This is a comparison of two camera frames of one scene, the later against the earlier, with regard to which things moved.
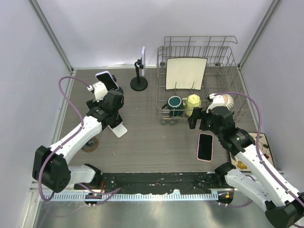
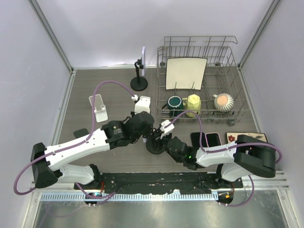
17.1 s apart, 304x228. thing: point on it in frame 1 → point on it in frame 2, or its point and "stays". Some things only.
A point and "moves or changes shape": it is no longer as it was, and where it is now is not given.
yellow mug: x=192 y=101 stays
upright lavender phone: x=143 y=60 stays
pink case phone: x=205 y=147 moves or changes shape
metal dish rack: x=190 y=69 stays
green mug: x=175 y=105 stays
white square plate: x=185 y=73 stays
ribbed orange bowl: x=229 y=101 stays
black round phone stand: x=119 y=90 → x=155 y=146
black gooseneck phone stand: x=138 y=83 stays
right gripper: x=198 y=113 → x=157 y=134
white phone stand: x=119 y=130 moves or changes shape
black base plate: x=152 y=182 stays
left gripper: x=93 y=103 → x=147 y=132
